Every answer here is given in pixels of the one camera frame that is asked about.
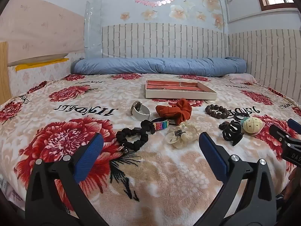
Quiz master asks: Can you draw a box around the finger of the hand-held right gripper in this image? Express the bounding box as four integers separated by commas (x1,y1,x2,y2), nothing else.
269,124,292,144
288,118,301,133

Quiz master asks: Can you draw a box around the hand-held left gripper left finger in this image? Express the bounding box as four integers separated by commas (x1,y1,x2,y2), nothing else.
25,133,105,226

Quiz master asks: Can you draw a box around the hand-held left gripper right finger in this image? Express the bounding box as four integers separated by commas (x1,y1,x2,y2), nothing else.
199,132,278,226

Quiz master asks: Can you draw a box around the black scrunchie with charm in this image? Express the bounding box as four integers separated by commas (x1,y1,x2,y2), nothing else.
116,120,156,154

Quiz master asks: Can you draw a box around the wooden bead bracelet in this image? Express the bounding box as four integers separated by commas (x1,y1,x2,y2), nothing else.
205,104,229,119

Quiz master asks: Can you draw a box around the black cord bracelet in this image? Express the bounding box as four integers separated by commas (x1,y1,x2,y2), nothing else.
227,111,250,123

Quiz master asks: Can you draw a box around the orange scrunchie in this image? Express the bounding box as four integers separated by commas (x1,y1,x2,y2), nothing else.
155,98,193,125

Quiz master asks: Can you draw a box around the white strap wristwatch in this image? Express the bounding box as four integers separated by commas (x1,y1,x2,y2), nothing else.
130,101,151,121

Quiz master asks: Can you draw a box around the white tray with brick lining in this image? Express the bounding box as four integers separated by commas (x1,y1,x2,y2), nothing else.
145,79,218,100

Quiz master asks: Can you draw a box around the person's right hand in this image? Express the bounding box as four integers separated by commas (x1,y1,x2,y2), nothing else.
283,167,301,199

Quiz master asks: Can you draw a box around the cream and green round clip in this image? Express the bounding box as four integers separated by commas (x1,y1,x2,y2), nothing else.
242,116,266,136

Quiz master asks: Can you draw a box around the black claw hair clip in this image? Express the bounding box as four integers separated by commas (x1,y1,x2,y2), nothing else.
219,120,244,147

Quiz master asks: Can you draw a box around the red floral printed blanket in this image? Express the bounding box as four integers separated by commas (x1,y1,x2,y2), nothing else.
0,73,301,226

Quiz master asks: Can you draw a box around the cream flower hair clip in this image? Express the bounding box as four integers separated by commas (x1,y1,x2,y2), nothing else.
165,121,201,149

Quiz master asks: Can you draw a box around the pink pillow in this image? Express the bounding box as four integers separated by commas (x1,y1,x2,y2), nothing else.
225,73,257,83

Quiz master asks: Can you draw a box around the blue rolled duvet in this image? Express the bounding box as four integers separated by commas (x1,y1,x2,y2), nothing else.
71,56,247,78

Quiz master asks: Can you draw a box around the yellow cloth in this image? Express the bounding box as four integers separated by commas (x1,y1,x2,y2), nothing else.
15,58,69,71

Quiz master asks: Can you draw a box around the clear plastic sheet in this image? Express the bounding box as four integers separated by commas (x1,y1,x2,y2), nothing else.
84,1,103,59

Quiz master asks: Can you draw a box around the wooden bed post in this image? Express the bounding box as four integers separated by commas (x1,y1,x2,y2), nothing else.
0,41,13,100

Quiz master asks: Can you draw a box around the group of flower wall stickers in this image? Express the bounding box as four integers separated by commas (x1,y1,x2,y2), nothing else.
120,0,226,29

